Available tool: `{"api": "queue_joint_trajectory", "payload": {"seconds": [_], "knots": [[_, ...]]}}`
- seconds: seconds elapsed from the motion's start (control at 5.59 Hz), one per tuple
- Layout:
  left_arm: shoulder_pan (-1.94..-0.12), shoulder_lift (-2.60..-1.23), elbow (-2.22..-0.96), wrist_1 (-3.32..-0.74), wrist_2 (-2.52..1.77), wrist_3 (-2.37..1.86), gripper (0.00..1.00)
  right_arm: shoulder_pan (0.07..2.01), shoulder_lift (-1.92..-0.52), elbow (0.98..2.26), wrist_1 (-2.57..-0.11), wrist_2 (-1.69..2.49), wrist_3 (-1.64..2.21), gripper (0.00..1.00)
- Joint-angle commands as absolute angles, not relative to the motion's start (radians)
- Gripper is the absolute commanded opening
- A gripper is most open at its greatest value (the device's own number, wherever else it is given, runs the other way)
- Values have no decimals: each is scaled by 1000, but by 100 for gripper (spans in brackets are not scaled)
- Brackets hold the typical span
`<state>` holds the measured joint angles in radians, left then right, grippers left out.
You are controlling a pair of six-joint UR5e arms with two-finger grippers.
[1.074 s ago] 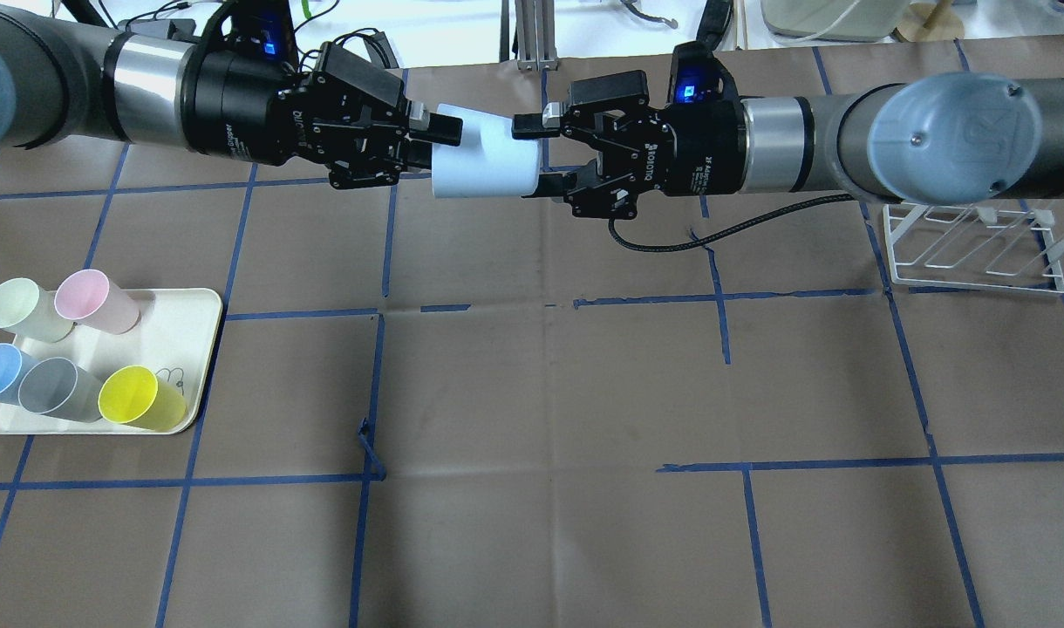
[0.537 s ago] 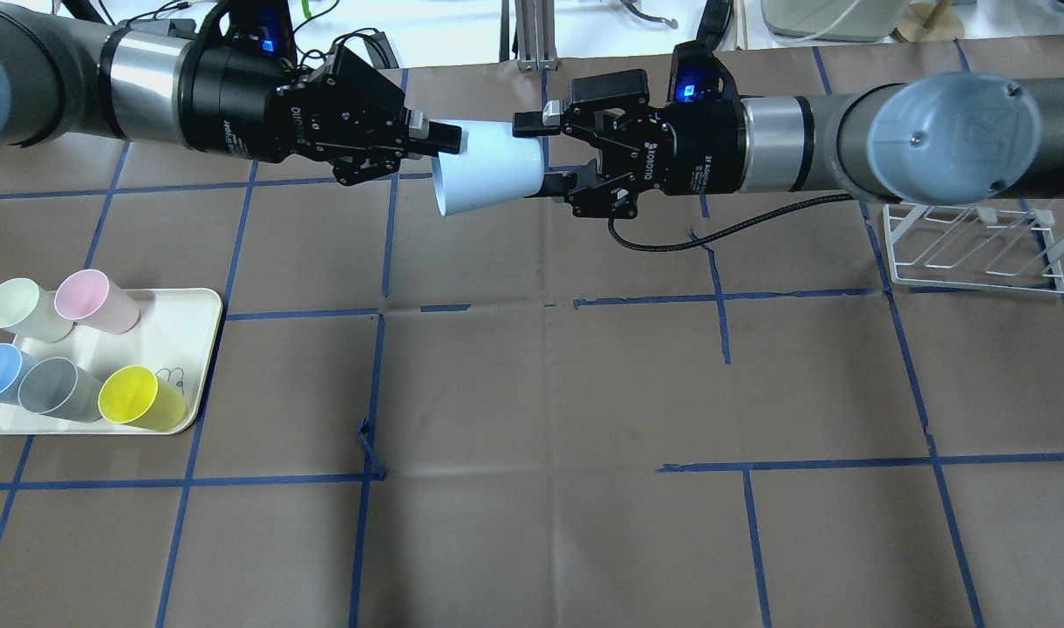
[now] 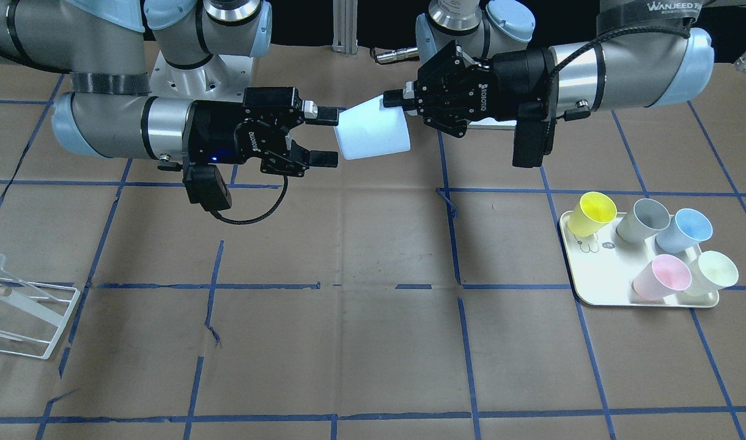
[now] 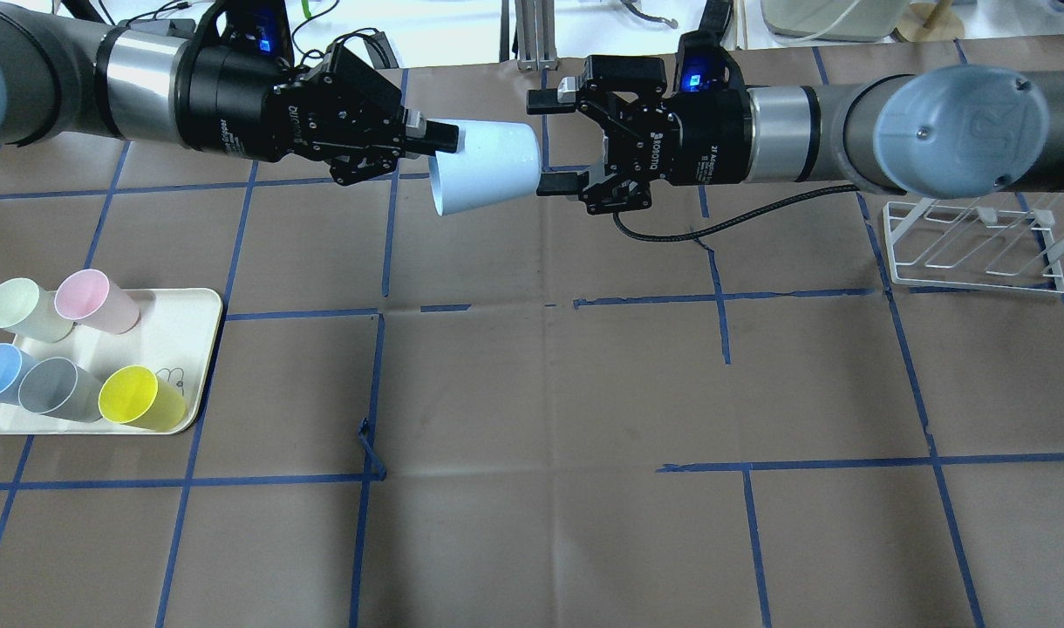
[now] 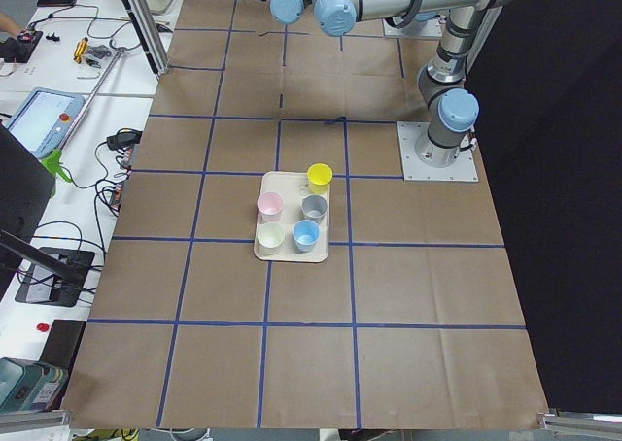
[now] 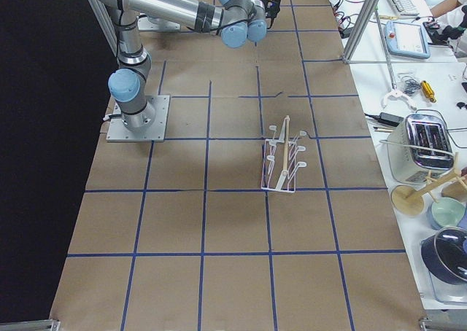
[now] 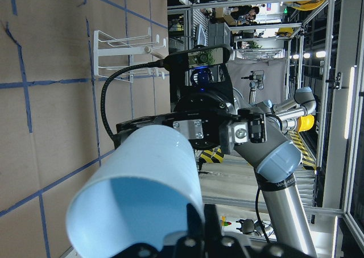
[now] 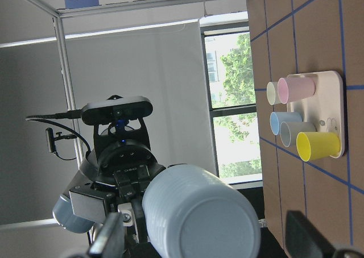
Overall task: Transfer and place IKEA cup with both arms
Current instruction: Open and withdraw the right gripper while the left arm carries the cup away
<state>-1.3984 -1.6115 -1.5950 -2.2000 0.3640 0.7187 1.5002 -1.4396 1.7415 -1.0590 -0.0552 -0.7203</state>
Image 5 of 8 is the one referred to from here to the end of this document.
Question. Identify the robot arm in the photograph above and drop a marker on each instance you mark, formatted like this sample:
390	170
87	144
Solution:
453	110

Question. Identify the grey plastic cup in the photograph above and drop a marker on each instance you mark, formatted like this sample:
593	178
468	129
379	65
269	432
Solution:
314	208

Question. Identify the blue plastic cup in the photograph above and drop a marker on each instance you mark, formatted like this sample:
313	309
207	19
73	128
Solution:
306	234

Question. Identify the yellow plastic cup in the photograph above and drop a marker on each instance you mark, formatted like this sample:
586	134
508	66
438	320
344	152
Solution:
319	177

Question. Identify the pink plastic cup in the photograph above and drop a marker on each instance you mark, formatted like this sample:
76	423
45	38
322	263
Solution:
270	206

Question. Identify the pale green plastic cup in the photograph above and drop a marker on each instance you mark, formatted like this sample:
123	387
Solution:
270	238

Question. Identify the cream plastic tray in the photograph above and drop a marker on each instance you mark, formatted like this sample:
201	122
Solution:
293	188

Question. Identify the black power adapter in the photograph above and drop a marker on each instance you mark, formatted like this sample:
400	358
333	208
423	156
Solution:
123	139

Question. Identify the green spray bottle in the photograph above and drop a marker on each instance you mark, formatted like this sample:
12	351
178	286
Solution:
52	162

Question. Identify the yellow metal tool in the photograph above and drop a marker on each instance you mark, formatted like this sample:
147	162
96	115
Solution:
80	50

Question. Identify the blue teach pendant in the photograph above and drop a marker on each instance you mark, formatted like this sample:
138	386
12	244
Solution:
44	118

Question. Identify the black monitor base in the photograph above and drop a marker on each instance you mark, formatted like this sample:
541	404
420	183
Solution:
40	286

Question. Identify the black monitor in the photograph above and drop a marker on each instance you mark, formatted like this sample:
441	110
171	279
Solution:
26	188

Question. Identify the black smartphone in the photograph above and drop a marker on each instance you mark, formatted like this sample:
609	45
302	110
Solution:
56	3

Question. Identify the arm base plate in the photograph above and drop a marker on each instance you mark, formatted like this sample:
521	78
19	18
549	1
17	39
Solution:
420	30
423	161

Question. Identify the aluminium frame post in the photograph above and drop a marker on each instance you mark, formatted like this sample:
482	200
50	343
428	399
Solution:
146	30

